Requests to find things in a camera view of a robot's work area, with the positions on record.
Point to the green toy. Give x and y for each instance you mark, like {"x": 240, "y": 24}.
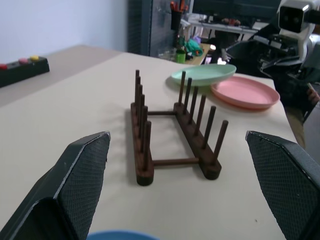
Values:
{"x": 193, "y": 46}

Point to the red push button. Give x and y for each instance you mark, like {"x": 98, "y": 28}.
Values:
{"x": 3, "y": 66}

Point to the blue plate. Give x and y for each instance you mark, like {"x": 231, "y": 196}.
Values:
{"x": 120, "y": 236}

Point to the yellow push button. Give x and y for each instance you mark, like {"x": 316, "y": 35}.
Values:
{"x": 34, "y": 58}

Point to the pink push button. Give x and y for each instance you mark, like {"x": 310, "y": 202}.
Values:
{"x": 23, "y": 60}

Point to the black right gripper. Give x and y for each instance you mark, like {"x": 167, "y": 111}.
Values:
{"x": 280, "y": 47}

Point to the black pen holder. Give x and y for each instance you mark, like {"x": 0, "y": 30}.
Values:
{"x": 175, "y": 20}

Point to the white desk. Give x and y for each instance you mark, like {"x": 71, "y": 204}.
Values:
{"x": 225, "y": 26}

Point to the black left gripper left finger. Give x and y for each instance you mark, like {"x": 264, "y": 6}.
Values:
{"x": 75, "y": 180}

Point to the green cup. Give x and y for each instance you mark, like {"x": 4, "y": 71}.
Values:
{"x": 180, "y": 56}

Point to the red plate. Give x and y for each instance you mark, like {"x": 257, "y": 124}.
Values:
{"x": 245, "y": 93}

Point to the black button box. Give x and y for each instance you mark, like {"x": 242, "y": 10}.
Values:
{"x": 22, "y": 73}

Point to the dark grey cabinet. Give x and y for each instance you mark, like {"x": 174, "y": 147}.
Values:
{"x": 142, "y": 25}

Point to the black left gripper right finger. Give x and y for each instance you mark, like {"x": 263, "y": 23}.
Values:
{"x": 285, "y": 180}

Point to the dark wooden dish rack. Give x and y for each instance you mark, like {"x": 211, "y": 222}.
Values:
{"x": 143, "y": 176}

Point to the green plate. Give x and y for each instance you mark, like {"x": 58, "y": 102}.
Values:
{"x": 207, "y": 72}

